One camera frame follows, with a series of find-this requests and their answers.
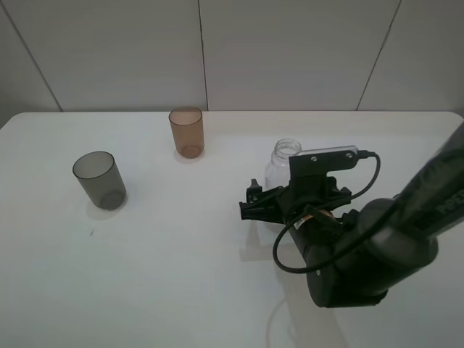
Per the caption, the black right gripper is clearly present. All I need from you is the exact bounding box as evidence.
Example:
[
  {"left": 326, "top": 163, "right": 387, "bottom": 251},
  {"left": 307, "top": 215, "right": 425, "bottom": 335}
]
[{"left": 239, "top": 170, "right": 352, "bottom": 222}]

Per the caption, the clear glass water bottle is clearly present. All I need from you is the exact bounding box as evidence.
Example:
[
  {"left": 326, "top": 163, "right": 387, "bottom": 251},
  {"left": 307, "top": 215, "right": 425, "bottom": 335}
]
[{"left": 265, "top": 138, "right": 302, "bottom": 190}]

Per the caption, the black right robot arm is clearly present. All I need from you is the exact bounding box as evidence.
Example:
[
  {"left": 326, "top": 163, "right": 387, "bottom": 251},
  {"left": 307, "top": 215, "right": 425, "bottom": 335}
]
[{"left": 240, "top": 128, "right": 463, "bottom": 308}]

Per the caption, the orange translucent plastic cup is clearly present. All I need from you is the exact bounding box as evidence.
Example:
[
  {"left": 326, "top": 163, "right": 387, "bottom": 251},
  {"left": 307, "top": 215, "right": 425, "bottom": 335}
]
[{"left": 169, "top": 107, "right": 204, "bottom": 159}]

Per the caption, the grey translucent plastic cup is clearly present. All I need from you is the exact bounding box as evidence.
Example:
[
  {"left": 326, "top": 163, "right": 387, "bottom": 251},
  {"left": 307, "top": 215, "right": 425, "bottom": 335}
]
[{"left": 72, "top": 151, "right": 127, "bottom": 211}]

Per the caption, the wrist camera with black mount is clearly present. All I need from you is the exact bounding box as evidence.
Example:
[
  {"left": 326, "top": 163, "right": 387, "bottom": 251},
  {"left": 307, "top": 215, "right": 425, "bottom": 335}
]
[{"left": 289, "top": 146, "right": 360, "bottom": 180}]

